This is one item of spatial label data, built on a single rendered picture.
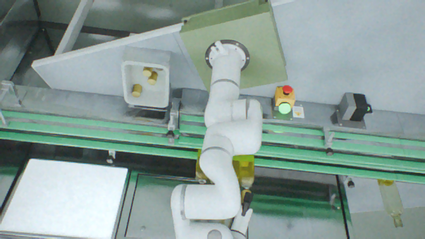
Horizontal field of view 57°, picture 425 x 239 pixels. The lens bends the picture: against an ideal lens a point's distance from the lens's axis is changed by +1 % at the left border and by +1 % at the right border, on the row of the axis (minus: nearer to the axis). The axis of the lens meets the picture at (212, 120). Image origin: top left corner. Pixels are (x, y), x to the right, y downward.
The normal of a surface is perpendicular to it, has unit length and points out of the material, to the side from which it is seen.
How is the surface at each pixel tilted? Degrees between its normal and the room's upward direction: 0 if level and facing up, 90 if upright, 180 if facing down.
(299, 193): 89
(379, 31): 0
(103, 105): 90
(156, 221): 90
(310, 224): 90
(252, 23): 1
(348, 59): 0
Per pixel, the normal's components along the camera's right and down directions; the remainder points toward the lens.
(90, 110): 0.11, -0.65
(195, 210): -0.14, 0.34
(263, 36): -0.07, 0.77
